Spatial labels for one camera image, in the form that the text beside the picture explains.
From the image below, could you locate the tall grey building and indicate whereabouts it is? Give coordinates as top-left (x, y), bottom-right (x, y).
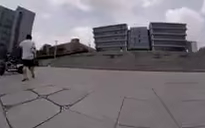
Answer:
top-left (0, 2), bottom-right (37, 61)

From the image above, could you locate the dark vehicle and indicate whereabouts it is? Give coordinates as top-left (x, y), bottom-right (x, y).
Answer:
top-left (4, 59), bottom-right (25, 74)

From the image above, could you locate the grey stone slab pavement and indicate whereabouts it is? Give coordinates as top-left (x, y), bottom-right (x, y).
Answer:
top-left (0, 66), bottom-right (205, 128)

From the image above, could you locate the grey layered building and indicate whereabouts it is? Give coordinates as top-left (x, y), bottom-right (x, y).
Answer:
top-left (92, 21), bottom-right (198, 53)

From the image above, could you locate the low brown building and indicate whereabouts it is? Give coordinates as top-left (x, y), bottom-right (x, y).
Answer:
top-left (36, 37), bottom-right (96, 60)

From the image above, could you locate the grass slope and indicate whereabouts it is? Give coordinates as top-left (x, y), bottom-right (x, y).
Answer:
top-left (38, 49), bottom-right (205, 72)

